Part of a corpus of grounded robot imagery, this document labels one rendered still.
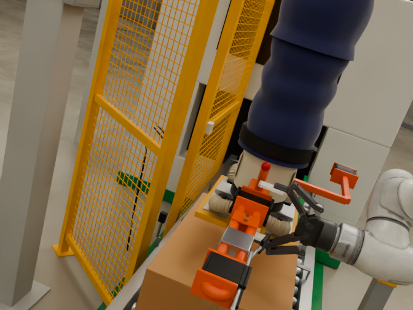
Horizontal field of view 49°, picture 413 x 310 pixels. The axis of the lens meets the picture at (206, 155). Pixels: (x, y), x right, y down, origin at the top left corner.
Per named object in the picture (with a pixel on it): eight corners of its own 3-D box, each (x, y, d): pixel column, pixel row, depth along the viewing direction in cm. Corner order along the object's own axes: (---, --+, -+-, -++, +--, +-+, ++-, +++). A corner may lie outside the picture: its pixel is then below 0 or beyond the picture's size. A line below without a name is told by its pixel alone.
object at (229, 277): (201, 269, 86) (209, 246, 84) (238, 283, 85) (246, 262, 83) (189, 293, 78) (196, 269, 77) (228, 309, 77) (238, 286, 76)
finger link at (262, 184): (284, 196, 108) (286, 194, 107) (257, 186, 109) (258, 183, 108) (286, 192, 110) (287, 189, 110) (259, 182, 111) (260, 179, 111)
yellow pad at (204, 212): (219, 179, 159) (224, 166, 157) (246, 189, 157) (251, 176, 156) (193, 216, 127) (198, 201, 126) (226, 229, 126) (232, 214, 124)
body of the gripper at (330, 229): (340, 230, 104) (302, 216, 105) (327, 260, 107) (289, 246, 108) (339, 217, 111) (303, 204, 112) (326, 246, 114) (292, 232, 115)
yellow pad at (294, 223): (270, 198, 156) (275, 185, 154) (298, 208, 155) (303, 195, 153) (256, 242, 124) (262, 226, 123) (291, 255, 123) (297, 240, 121)
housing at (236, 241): (220, 242, 98) (226, 224, 97) (249, 254, 97) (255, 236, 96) (212, 257, 91) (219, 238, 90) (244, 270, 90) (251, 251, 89)
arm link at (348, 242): (350, 272, 105) (325, 262, 106) (348, 254, 114) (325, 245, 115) (365, 239, 102) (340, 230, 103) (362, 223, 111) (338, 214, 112)
